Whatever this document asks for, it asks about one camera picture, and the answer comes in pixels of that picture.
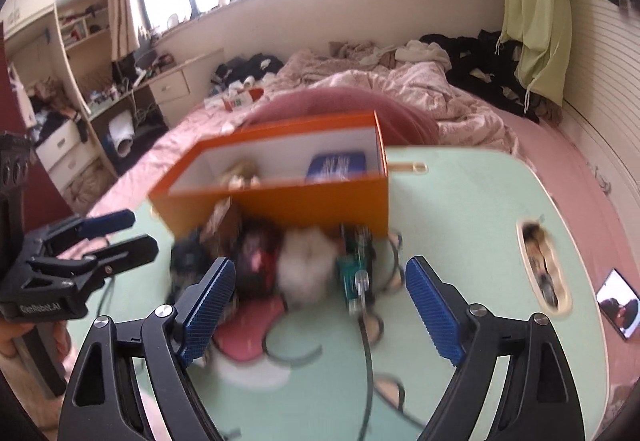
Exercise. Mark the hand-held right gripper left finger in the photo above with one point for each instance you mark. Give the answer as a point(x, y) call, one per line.
point(207, 311)

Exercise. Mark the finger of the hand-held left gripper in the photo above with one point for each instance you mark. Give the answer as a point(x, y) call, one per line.
point(130, 252)
point(107, 222)

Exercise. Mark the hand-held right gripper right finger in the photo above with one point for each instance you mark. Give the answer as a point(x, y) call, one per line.
point(435, 311)

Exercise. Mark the black lace-trimmed cloth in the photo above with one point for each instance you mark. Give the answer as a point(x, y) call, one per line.
point(187, 261)

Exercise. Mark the dark shiny packet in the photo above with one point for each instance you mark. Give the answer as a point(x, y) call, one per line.
point(255, 261)

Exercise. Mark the brown drink carton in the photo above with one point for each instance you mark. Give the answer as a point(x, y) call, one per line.
point(222, 226)

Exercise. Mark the green bottle with cap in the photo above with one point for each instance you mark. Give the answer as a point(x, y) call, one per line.
point(350, 271)

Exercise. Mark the white fur scrunchie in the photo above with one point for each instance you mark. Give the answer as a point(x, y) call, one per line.
point(305, 266)

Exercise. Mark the orange cardboard box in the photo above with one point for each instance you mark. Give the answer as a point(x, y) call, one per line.
point(300, 206)

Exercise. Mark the blue tin box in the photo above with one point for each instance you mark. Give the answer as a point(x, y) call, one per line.
point(335, 166)

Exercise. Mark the trinkets in desktop slot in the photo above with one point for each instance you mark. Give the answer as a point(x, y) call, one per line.
point(542, 266)

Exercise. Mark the cartoon printed desktop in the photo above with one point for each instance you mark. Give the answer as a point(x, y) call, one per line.
point(475, 201)

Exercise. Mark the person's left hand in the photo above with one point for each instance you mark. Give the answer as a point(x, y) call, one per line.
point(10, 338)

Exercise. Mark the white paper roll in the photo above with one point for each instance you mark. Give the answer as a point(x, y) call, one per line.
point(121, 133)

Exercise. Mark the white drawer cabinet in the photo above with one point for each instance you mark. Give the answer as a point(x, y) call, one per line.
point(57, 143)

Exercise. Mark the mixed clothes pile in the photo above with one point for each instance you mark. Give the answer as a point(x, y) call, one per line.
point(55, 116)

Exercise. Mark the white desk with drawers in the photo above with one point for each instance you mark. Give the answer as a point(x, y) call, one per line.
point(175, 83)

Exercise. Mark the red white carton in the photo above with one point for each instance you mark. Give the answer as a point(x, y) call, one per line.
point(245, 100)

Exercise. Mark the smartphone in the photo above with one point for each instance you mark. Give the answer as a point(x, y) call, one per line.
point(620, 306)

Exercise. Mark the white bookshelf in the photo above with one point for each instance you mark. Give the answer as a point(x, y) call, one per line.
point(80, 28)

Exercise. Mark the black white striped clothes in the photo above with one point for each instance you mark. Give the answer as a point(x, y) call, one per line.
point(250, 66)

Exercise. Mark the pink floral blanket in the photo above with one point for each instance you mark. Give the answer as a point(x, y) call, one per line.
point(425, 91)

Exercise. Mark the pile of black clothes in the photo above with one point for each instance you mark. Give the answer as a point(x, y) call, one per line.
point(475, 66)

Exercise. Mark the beige clothes pile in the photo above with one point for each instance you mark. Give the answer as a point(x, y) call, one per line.
point(360, 51)

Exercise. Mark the light green hanging cloth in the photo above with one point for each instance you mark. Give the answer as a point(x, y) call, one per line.
point(535, 11)

